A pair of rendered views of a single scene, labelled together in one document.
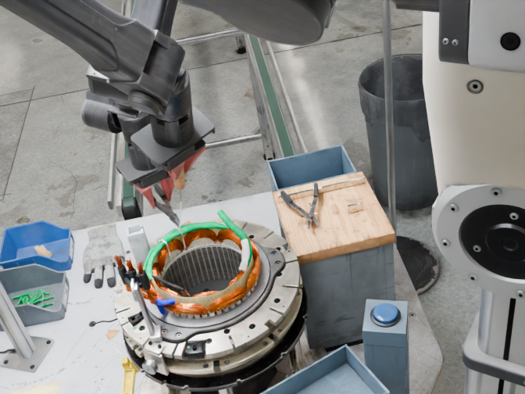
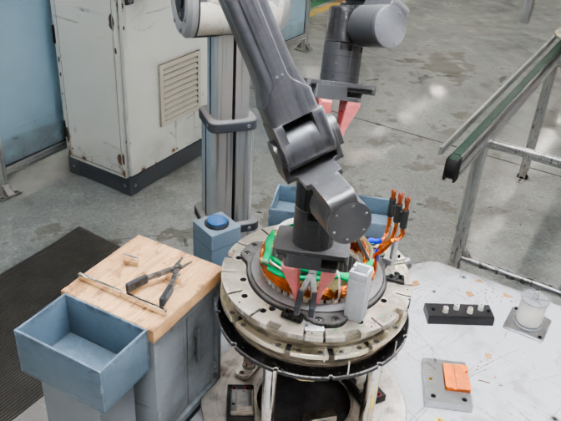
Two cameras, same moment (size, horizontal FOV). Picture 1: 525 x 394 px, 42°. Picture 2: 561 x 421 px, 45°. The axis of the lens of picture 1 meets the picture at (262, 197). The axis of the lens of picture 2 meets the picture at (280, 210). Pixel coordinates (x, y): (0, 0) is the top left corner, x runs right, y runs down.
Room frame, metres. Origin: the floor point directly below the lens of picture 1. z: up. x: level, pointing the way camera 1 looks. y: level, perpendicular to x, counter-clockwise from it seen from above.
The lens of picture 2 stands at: (1.67, 0.54, 1.77)
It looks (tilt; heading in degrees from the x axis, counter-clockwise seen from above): 31 degrees down; 211
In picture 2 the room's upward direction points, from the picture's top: 4 degrees clockwise
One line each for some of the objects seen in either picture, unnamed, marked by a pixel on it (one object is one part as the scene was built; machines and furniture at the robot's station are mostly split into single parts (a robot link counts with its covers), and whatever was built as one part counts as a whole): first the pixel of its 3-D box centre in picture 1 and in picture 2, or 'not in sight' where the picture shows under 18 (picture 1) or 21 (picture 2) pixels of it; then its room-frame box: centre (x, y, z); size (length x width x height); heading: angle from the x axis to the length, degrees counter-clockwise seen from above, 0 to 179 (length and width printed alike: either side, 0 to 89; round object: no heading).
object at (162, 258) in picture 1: (170, 252); not in sight; (0.89, 0.17, 1.12); 0.05 x 0.04 x 0.04; 98
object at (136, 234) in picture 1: (140, 248); (359, 292); (0.90, 0.22, 1.14); 0.03 x 0.03 x 0.09; 8
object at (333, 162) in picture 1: (316, 218); (89, 396); (1.15, -0.11, 0.92); 0.17 x 0.11 x 0.28; 95
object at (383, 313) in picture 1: (385, 313); (216, 220); (0.75, -0.17, 1.04); 0.04 x 0.04 x 0.01
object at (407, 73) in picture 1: (408, 114); not in sight; (2.31, -0.64, 0.39); 0.39 x 0.39 x 0.35
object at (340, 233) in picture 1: (330, 216); (145, 283); (1.00, -0.12, 1.05); 0.20 x 0.19 x 0.02; 5
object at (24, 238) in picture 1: (37, 249); not in sight; (1.35, 0.59, 0.82); 0.16 x 0.14 x 0.07; 93
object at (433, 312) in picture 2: not in sight; (458, 313); (0.41, 0.27, 0.79); 0.15 x 0.05 x 0.02; 125
